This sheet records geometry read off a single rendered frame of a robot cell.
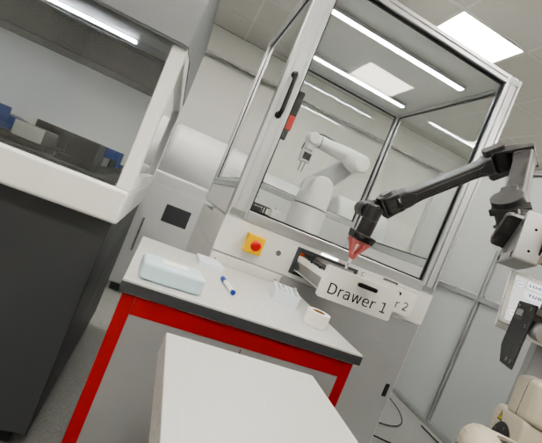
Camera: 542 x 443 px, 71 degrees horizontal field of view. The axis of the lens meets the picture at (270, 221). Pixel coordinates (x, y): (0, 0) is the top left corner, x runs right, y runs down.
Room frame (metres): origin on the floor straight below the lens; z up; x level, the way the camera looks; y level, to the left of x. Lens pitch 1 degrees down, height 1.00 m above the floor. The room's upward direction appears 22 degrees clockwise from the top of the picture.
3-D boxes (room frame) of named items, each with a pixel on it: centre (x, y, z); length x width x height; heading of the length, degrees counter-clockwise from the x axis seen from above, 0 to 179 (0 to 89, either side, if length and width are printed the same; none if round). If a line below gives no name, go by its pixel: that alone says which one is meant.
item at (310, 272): (1.49, -0.31, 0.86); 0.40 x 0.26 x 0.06; 16
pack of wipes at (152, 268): (0.91, 0.17, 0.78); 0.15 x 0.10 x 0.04; 111
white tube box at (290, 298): (1.26, -0.14, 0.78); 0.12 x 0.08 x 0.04; 3
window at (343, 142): (1.61, -0.32, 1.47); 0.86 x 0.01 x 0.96; 106
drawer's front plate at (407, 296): (1.66, -0.59, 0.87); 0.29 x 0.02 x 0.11; 106
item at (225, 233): (2.05, -0.19, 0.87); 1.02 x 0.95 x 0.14; 106
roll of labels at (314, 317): (1.09, -0.23, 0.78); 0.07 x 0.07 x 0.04
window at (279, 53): (1.91, 0.28, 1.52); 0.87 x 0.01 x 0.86; 16
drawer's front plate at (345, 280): (1.29, -0.37, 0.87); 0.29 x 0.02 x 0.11; 106
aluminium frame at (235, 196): (2.05, -0.19, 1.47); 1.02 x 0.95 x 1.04; 106
